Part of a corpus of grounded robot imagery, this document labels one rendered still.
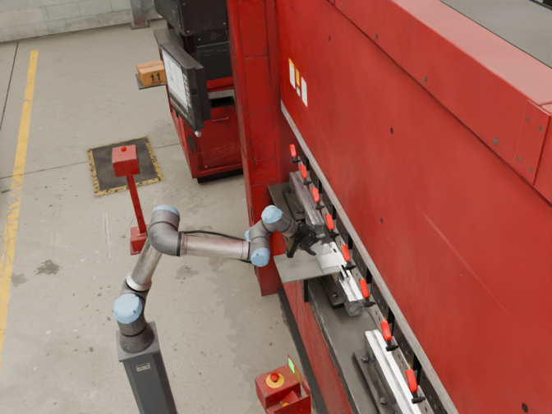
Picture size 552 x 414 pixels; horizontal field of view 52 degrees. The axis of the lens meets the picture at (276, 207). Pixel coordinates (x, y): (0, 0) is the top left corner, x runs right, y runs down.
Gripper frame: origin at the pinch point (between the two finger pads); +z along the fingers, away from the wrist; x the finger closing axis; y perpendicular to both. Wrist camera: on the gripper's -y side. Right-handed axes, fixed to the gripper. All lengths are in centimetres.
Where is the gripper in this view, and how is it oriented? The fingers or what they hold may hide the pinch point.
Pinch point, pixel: (318, 255)
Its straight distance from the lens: 254.8
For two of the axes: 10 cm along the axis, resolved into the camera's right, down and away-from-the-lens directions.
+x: -2.3, -5.6, 8.0
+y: 7.1, -6.6, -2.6
